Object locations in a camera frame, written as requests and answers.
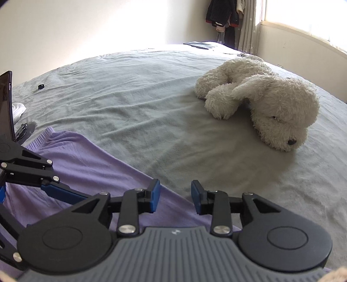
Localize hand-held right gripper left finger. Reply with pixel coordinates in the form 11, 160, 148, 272
71, 179, 161, 236

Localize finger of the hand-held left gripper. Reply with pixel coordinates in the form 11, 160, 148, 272
0, 150, 91, 206
0, 185, 28, 270

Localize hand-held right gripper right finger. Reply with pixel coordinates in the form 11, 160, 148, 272
191, 180, 282, 236

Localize purple pants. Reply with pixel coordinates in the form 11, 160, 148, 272
0, 127, 243, 282

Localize white cloth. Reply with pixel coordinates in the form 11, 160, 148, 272
12, 103, 27, 123

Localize black smartphone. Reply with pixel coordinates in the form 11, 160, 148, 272
0, 71, 17, 142

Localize white plush dog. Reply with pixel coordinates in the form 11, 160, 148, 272
195, 56, 320, 152

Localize dark flat object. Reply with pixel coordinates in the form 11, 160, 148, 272
183, 41, 218, 50

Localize grey star curtain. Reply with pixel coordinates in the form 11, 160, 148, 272
234, 0, 268, 55

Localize dark hanging jacket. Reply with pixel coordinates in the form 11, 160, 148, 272
205, 0, 241, 28

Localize window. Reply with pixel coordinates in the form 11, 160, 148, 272
260, 0, 347, 52

